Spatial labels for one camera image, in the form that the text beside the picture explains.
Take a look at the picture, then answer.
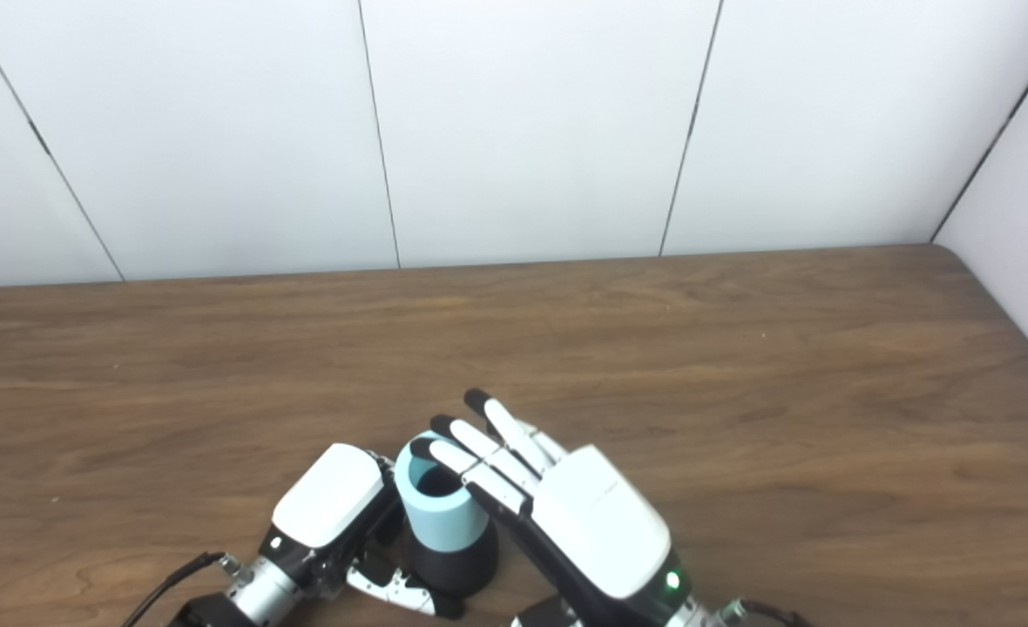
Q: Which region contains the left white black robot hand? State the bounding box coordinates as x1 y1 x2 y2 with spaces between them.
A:
259 443 467 621

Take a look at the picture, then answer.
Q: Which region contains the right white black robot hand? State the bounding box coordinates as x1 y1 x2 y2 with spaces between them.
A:
409 388 693 627

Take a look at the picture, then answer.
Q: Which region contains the light blue cylinder cup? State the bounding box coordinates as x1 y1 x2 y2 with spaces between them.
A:
394 430 490 553

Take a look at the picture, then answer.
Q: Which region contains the black nozzle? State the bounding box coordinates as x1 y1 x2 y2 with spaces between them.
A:
409 521 499 598

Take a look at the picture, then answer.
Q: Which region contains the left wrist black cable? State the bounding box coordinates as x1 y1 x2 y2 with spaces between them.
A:
118 550 240 627

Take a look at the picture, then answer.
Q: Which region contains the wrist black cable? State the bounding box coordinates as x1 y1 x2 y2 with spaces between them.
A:
118 550 240 627
723 597 815 627

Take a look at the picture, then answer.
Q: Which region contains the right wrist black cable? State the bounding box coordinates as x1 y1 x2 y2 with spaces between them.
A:
723 597 815 627

